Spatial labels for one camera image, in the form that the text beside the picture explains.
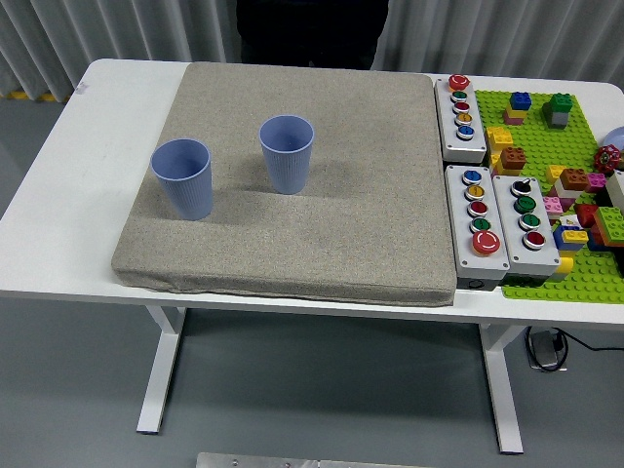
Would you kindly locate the white toy brick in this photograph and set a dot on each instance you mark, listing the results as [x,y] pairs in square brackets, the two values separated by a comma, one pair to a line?
[568,191]

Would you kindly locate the white curtain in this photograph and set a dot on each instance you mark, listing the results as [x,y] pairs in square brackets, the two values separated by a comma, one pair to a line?
[487,29]

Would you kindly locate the magenta toy brick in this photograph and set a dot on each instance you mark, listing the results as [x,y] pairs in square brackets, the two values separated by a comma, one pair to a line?
[596,182]

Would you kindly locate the red valve wheel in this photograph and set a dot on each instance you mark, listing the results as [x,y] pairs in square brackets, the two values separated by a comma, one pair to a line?
[607,158]

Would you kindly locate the grey-brown fabric mat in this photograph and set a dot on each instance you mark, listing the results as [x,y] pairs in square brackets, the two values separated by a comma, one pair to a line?
[341,219]

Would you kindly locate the grey four-button control box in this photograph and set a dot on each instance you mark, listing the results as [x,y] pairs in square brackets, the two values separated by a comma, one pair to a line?
[507,224]

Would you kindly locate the green toy brick baseplate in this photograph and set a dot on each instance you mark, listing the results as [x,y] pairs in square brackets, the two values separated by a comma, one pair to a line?
[536,141]

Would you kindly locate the blue toy brick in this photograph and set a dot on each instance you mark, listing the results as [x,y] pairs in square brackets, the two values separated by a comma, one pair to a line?
[560,243]
[520,100]

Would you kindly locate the pale lavender bowl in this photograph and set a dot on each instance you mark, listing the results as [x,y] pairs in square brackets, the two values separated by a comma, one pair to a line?
[615,136]

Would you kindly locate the person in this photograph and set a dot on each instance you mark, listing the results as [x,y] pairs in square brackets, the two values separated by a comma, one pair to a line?
[312,29]

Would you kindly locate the grey toy brick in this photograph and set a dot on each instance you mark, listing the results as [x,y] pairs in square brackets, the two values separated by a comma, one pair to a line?
[557,120]

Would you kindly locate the pink toy brick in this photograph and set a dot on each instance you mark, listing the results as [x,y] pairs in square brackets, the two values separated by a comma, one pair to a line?
[552,205]
[512,116]

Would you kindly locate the white table leg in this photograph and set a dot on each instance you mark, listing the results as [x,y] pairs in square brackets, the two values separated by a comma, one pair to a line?
[502,390]
[163,370]

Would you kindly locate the red toy brick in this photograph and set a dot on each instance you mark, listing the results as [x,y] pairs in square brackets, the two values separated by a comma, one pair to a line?
[585,215]

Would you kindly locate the large green toy brick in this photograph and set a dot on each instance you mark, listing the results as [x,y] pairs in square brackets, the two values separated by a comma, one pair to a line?
[609,217]

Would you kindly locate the grey five-button control box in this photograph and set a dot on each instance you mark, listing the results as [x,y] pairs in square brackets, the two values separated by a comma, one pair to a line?
[446,117]
[458,219]

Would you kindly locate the blue ribbed cup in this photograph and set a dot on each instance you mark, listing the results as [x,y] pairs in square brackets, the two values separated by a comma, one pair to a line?
[187,195]
[287,166]

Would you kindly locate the small white printed brick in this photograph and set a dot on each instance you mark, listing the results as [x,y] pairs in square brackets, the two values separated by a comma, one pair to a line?
[568,223]

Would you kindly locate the brown toy brick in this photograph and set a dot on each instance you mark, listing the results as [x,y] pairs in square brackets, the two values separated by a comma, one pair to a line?
[513,157]
[574,178]

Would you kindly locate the yellow toy brick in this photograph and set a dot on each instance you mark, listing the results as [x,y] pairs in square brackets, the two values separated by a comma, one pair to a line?
[564,266]
[498,137]
[555,173]
[575,236]

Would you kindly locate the grey power adapter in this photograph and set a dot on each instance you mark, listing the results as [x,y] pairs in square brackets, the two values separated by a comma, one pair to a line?
[542,348]

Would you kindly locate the white box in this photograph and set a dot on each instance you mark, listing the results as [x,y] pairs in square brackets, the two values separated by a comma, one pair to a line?
[616,187]

